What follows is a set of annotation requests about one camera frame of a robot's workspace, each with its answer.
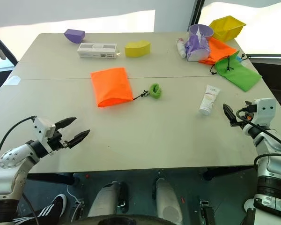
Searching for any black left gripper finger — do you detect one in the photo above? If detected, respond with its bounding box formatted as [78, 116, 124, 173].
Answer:
[54, 117, 77, 129]
[67, 129, 91, 149]

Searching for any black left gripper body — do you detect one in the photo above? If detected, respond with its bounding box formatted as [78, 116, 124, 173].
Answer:
[46, 128, 69, 152]

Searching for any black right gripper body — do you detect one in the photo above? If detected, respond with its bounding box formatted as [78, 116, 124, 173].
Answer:
[233, 101, 258, 129]

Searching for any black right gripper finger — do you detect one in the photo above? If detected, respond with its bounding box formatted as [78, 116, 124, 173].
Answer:
[222, 103, 237, 128]

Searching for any white cream tube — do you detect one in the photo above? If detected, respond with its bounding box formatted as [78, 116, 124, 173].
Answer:
[199, 84, 222, 116]

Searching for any grey robot leg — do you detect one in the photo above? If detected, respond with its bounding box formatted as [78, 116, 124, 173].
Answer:
[87, 180, 129, 218]
[152, 177, 184, 225]

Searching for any black striped sneaker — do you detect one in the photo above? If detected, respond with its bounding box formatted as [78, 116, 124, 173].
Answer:
[12, 194, 67, 225]

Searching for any purple tissue pack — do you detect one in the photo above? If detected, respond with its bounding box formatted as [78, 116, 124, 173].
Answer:
[185, 34, 211, 62]

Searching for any white cardboard box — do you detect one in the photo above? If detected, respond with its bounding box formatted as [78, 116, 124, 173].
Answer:
[77, 42, 118, 59]

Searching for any small white bottle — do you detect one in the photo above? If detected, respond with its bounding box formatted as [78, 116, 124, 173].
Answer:
[176, 38, 187, 59]

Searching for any yellow plastic bin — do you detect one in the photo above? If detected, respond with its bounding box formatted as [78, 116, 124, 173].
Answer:
[208, 15, 246, 42]

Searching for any purple foam block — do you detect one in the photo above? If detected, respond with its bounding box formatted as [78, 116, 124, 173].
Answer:
[63, 29, 86, 44]

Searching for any purple plastic bowl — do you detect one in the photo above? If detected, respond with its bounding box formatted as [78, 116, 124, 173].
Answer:
[189, 24, 215, 41]

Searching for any yellow foam block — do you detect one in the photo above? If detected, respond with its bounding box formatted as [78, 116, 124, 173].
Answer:
[124, 40, 152, 58]

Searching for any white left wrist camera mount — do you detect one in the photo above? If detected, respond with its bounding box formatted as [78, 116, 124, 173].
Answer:
[32, 117, 56, 156]

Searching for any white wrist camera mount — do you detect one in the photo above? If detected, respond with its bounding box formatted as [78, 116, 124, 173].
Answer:
[32, 117, 56, 156]
[251, 97, 277, 126]

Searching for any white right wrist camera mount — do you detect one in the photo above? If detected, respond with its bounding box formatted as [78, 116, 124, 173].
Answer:
[251, 97, 277, 126]

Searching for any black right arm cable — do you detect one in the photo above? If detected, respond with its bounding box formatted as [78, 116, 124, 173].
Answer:
[236, 108, 281, 166]

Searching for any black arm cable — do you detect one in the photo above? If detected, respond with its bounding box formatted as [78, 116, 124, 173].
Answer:
[0, 115, 37, 173]
[236, 108, 281, 166]

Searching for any black table frame bar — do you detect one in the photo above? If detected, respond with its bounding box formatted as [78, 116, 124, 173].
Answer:
[202, 165, 259, 181]
[26, 172, 76, 186]

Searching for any green drawstring bag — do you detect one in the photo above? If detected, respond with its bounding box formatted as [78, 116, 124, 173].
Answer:
[210, 50, 262, 92]

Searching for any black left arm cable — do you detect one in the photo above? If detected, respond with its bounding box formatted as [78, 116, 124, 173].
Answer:
[0, 115, 37, 173]

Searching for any orange drawstring bag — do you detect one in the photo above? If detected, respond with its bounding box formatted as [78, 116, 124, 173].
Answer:
[198, 37, 238, 66]
[90, 67, 134, 108]

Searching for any thin white floor cable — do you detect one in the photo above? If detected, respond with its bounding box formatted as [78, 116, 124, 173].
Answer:
[66, 185, 82, 223]

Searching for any green ring toy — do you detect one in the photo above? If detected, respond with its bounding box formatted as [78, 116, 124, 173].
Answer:
[149, 83, 163, 99]

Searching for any black window frame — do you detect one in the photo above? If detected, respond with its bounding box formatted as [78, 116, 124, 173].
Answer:
[0, 29, 19, 68]

